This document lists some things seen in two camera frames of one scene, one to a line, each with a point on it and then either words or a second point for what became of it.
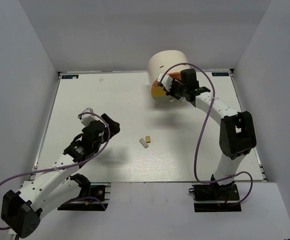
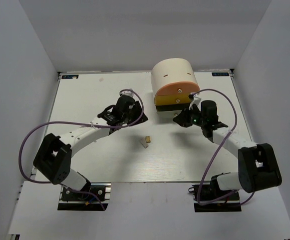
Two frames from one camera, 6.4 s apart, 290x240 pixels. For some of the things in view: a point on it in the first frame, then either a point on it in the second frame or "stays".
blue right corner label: x=220 y=74 stays
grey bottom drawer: x=169 y=101 -> x=166 y=112
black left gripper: x=114 y=126 -> x=138 y=110
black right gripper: x=171 y=93 -> x=182 y=119
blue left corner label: x=69 y=76 stays
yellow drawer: x=157 y=91 -> x=171 y=99
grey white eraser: x=142 y=141 stays
